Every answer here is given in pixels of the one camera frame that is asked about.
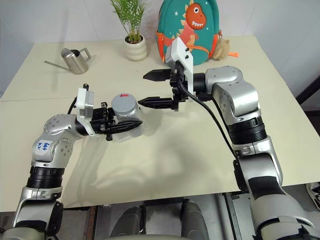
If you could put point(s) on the green plant in white pot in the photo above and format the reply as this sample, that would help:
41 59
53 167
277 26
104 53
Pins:
135 46

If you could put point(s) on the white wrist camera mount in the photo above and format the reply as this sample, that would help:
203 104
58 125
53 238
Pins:
183 58
85 106

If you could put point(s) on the teal dinosaur backpack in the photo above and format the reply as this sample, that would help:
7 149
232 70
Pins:
200 32

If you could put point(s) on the black and white shoe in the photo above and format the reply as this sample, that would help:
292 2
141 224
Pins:
314 193

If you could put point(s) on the steel watering can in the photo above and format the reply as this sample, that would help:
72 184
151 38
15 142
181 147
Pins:
75 61

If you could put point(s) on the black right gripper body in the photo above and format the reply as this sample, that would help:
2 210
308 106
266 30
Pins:
178 93

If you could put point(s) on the dark rounded shape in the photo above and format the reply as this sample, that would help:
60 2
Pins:
132 220
193 217

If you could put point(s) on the grey jar lid red arrow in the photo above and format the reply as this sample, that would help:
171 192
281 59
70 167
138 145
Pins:
124 103

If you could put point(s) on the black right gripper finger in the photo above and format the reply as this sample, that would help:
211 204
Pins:
158 75
155 102

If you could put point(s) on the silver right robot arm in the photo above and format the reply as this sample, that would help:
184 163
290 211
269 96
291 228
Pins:
252 130

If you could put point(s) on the dark furniture leg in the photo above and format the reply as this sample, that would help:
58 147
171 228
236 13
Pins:
311 91

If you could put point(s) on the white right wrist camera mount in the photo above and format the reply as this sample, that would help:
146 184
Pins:
183 58

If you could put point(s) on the grey metal table frame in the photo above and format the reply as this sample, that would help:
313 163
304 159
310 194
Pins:
235 212

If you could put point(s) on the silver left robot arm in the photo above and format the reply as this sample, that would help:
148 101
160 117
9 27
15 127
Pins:
53 150

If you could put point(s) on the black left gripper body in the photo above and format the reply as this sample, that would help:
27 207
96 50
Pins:
98 121

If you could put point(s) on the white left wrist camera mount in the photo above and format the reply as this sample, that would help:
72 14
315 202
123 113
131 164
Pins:
85 106

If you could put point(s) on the translucent plastic jar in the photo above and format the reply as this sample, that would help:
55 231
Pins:
136 120

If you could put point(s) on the orange tag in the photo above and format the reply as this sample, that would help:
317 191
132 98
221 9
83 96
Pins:
233 54

